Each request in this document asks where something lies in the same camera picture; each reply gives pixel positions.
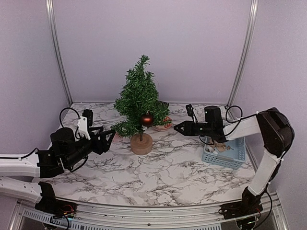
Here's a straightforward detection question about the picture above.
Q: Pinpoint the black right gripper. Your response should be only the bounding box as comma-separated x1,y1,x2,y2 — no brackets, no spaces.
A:
173,121,213,137

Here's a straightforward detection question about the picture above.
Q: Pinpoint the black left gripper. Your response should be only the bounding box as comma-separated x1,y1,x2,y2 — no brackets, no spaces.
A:
64,126,116,169

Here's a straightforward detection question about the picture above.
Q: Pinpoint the beige fabric ornament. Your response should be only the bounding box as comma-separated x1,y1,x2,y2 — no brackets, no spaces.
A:
207,141,226,152

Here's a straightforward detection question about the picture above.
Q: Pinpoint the copper bauble ornament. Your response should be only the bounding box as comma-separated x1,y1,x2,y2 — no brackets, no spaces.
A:
140,111,154,127

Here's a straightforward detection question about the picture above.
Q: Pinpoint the light blue perforated basket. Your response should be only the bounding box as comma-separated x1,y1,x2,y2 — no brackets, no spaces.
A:
202,137,246,169

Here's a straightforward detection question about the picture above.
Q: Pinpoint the small green christmas tree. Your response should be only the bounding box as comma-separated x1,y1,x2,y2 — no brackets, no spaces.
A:
111,55,169,156

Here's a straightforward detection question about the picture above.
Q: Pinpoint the pink pompom ornament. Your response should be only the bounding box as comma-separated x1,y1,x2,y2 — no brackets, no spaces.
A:
113,133,122,142

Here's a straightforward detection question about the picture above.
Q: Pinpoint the white grey small ornament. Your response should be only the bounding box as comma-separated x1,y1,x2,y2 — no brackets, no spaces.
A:
206,146,215,153

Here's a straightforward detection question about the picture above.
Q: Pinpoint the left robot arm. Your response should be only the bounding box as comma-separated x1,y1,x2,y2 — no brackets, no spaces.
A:
0,127,116,213

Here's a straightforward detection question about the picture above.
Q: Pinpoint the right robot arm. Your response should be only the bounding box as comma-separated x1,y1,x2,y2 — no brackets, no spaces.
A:
174,106,295,215

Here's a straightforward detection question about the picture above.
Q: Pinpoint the orange white patterned bowl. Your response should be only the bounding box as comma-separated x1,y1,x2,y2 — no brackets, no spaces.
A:
153,116,172,132

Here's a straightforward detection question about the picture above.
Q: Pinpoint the black floral square plate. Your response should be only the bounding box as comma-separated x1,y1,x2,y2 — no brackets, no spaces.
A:
161,102,169,108

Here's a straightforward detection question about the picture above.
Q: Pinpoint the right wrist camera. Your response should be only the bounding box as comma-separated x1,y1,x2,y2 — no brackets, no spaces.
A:
186,104,198,123

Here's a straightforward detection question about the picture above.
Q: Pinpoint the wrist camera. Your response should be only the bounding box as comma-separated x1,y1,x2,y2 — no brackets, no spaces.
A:
77,109,94,140
186,104,198,123

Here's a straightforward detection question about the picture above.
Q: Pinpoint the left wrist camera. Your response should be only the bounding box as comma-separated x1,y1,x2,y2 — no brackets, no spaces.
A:
77,109,94,140

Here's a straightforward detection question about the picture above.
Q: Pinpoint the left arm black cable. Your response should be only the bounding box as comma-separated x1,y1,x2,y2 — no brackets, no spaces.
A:
0,107,89,173

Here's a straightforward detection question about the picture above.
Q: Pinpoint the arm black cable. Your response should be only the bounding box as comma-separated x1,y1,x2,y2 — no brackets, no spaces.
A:
0,107,89,173
199,105,243,146

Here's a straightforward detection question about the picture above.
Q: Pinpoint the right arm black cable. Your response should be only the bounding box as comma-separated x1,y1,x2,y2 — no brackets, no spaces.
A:
199,105,243,146

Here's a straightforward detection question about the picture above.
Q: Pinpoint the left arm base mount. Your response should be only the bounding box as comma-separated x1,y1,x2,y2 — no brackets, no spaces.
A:
35,182,76,217

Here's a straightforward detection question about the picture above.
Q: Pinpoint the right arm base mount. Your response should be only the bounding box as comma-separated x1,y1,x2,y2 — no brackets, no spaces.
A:
218,187,264,219

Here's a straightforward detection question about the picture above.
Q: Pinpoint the front aluminium rail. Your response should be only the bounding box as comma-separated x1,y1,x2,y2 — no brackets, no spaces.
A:
8,193,289,230

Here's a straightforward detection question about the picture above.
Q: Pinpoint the left aluminium frame post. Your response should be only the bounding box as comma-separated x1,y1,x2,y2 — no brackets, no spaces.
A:
46,0,73,105

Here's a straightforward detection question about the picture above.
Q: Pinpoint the aluminium frame post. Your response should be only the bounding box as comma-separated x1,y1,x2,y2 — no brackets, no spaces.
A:
226,0,259,106
46,0,73,105

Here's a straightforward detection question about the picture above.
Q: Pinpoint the right aluminium frame post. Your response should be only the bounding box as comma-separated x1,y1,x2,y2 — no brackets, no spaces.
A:
226,0,259,106

